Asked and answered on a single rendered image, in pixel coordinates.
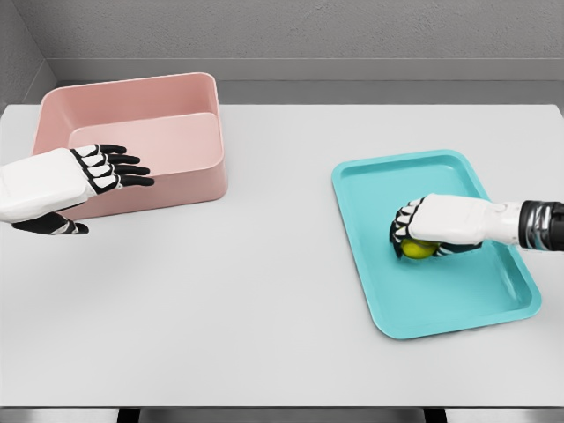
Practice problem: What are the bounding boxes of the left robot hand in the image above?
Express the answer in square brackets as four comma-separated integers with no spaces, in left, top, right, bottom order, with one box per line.
[0,143,156,236]

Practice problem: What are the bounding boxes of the pink plastic basket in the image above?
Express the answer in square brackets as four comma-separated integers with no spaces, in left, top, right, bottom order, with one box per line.
[30,72,229,220]

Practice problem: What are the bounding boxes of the yellow-green tennis ball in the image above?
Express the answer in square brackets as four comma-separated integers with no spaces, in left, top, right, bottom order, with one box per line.
[400,240,438,261]

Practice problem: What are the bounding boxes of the blue plastic tray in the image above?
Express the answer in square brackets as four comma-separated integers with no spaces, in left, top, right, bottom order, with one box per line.
[330,149,543,341]

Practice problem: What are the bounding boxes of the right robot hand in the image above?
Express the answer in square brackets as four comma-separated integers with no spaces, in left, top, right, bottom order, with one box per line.
[388,193,494,258]

